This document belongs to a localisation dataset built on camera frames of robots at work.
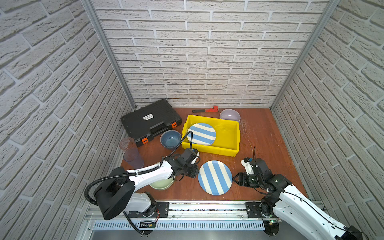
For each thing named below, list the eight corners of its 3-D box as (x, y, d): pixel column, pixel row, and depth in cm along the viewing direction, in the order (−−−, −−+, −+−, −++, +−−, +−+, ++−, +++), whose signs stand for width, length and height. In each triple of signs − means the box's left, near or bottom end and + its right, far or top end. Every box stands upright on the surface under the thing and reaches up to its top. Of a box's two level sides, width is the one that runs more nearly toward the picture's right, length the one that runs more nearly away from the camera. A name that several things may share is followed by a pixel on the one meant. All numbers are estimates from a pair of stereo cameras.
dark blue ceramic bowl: (160, 148, 96) (158, 144, 93) (162, 133, 103) (161, 130, 100) (180, 148, 97) (179, 144, 93) (181, 134, 104) (181, 130, 100)
